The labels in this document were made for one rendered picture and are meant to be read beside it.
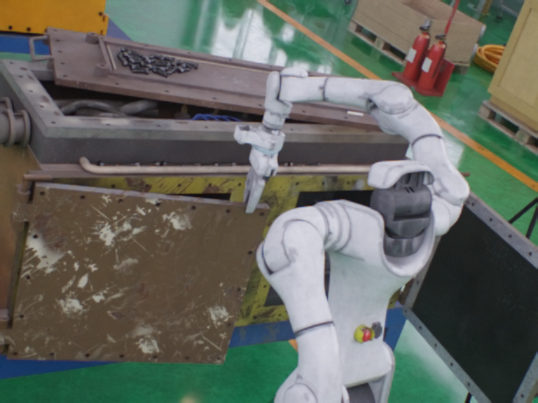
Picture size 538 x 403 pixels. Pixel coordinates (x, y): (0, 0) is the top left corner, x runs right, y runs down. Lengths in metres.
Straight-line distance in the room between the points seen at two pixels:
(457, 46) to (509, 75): 1.33
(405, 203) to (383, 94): 0.48
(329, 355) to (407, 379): 2.60
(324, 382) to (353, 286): 0.26
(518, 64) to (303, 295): 6.66
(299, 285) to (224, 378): 2.21
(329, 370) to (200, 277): 0.99
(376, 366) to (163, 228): 0.78
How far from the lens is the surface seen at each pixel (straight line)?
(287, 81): 2.18
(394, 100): 2.07
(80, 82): 2.59
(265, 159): 2.30
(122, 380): 3.60
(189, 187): 2.47
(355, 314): 1.78
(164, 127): 2.46
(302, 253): 1.56
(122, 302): 2.49
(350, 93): 2.14
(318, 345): 1.55
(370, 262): 1.67
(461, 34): 9.31
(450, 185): 1.90
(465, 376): 3.03
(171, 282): 2.47
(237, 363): 3.85
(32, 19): 5.09
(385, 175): 1.65
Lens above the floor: 2.28
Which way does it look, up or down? 26 degrees down
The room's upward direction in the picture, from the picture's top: 16 degrees clockwise
